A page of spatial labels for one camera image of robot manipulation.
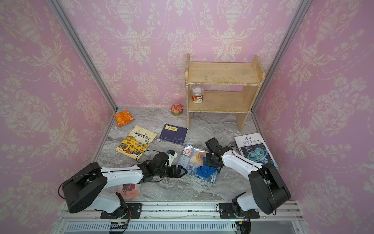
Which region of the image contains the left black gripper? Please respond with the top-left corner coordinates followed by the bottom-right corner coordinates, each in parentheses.
top-left (155, 165), bottom-right (189, 178)

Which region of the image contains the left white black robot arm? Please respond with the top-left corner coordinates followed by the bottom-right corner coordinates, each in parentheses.
top-left (57, 151), bottom-right (188, 219)

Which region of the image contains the left aluminium corner post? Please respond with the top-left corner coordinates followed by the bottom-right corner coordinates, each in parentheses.
top-left (47, 0), bottom-right (118, 113)

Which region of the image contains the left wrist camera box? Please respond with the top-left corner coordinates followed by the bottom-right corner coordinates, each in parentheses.
top-left (166, 150), bottom-right (178, 166)

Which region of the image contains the right aluminium corner post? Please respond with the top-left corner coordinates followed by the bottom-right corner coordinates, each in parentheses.
top-left (251, 0), bottom-right (312, 113)

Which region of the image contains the aluminium corner post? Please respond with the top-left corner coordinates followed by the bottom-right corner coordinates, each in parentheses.
top-left (251, 0), bottom-right (312, 113)
top-left (47, 0), bottom-right (118, 113)

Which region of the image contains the colourful sunflower magazine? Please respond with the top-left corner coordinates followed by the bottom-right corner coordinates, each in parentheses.
top-left (177, 145), bottom-right (219, 185)

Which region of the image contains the orange snack bag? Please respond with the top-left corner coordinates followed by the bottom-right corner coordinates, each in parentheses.
top-left (113, 109), bottom-right (135, 127)

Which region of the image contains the dark blue book yellow label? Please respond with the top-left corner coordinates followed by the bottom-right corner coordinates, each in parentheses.
top-left (159, 124), bottom-right (188, 145)

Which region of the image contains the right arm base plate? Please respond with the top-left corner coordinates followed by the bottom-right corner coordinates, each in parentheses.
top-left (216, 202), bottom-right (260, 220)

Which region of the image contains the yellow history picture book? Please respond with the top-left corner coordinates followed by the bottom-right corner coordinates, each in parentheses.
top-left (116, 126), bottom-right (157, 159)

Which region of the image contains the white red cup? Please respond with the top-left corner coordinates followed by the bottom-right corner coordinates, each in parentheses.
top-left (191, 86), bottom-right (204, 104)

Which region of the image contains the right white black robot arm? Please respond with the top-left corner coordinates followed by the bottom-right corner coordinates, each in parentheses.
top-left (206, 138), bottom-right (291, 218)

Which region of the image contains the blue cloth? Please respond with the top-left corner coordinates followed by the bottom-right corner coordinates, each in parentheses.
top-left (196, 165), bottom-right (218, 178)

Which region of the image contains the wooden two-tier shelf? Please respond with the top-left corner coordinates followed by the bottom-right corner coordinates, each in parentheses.
top-left (185, 53), bottom-right (266, 133)

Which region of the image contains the white science magazine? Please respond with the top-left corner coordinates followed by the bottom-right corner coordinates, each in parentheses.
top-left (234, 133), bottom-right (279, 169)

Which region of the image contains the aluminium front rail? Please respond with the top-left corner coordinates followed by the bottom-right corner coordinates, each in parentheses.
top-left (52, 201), bottom-right (308, 234)

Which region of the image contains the Hamlet purple red book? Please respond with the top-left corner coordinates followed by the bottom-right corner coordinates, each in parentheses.
top-left (116, 170), bottom-right (141, 199)

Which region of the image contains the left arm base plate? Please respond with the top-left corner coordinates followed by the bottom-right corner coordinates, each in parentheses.
top-left (100, 203), bottom-right (143, 220)

